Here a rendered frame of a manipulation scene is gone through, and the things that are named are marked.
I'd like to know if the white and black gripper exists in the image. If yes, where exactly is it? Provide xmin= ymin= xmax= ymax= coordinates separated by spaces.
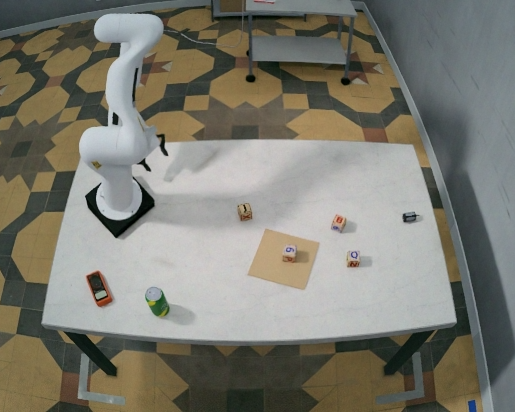
xmin=137 ymin=134 xmax=169 ymax=172

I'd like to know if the tan cardboard block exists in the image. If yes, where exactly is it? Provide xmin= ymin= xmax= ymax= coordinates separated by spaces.
xmin=282 ymin=244 xmax=297 ymax=263

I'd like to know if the green soda can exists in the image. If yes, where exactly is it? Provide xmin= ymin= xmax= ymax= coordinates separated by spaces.
xmin=145 ymin=286 xmax=169 ymax=317

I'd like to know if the wooden alphabet block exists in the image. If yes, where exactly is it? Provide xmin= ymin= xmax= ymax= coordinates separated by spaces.
xmin=331 ymin=214 xmax=347 ymax=233
xmin=237 ymin=203 xmax=252 ymax=221
xmin=346 ymin=250 xmax=361 ymax=267

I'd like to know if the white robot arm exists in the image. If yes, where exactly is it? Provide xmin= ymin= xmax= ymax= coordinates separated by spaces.
xmin=79 ymin=14 xmax=164 ymax=221

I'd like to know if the tan square mat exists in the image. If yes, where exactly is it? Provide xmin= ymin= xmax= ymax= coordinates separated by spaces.
xmin=247 ymin=229 xmax=319 ymax=290

